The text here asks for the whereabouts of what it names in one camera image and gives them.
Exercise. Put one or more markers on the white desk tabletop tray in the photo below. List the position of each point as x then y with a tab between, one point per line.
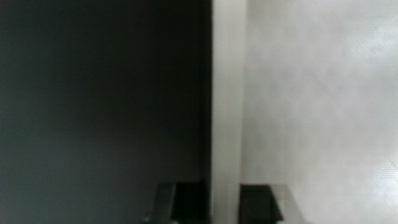
306	108

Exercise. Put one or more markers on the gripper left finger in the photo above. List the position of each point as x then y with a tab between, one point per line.
178	204

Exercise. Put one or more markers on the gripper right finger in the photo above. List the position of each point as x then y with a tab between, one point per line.
260	211

